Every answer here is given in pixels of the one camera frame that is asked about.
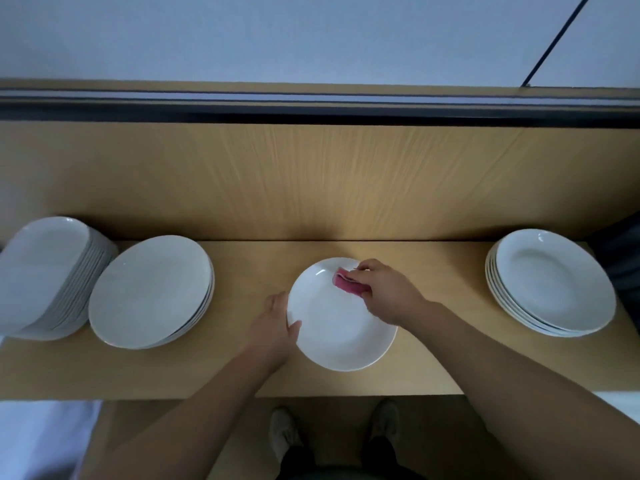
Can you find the black wall rail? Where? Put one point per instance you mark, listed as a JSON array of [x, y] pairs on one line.
[[300, 108]]

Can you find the stack of white round plates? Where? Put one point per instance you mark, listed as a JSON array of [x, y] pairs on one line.
[[555, 275]]

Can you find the pink cleaning cloth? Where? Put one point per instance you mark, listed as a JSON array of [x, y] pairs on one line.
[[347, 285]]

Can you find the person's right hand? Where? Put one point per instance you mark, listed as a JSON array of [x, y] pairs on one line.
[[392, 293]]

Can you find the stack of cleaned round plates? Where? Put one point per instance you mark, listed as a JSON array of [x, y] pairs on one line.
[[148, 290]]

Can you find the white bed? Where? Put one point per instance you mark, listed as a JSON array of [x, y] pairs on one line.
[[45, 435]]

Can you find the person's right forearm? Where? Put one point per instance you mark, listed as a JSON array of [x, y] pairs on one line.
[[535, 395]]

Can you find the person's left forearm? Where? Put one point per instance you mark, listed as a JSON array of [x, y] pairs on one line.
[[185, 430]]

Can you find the person's left hand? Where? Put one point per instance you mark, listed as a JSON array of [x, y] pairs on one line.
[[273, 335]]

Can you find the grey curtain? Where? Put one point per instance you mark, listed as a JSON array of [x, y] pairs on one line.
[[620, 265]]

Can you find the pile of white oblong plates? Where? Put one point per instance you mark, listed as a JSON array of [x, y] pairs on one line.
[[45, 270]]

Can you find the white glossy round plate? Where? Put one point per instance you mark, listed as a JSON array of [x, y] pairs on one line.
[[335, 330]]

